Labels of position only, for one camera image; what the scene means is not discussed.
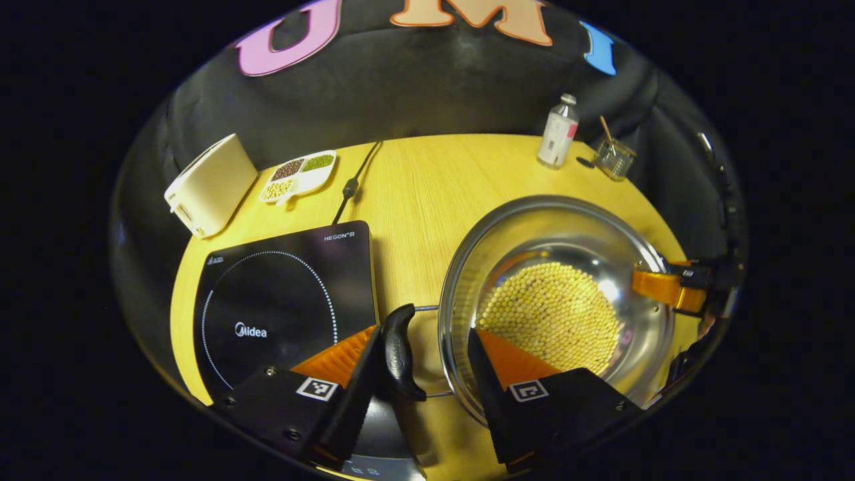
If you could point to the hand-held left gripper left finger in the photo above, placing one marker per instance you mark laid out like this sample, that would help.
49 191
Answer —
354 407

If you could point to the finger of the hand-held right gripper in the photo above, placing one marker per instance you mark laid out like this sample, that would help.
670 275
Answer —
661 286

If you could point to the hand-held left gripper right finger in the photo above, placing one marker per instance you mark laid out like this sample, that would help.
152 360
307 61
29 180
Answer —
487 401

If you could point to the pile of yellow soybeans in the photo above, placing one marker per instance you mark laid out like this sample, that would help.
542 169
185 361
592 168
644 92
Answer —
554 314

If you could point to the black induction cooktop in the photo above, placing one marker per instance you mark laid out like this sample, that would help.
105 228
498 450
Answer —
280 287

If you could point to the clear glass holder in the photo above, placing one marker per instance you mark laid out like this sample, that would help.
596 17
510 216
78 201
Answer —
614 162

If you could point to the small dark disc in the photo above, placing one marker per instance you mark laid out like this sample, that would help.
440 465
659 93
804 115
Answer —
586 162

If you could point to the wooden stick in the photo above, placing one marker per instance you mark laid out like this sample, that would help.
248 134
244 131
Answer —
605 128

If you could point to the white divided dish of beans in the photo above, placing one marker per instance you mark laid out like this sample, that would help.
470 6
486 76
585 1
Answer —
297 177

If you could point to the white toaster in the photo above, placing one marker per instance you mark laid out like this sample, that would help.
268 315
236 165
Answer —
210 187

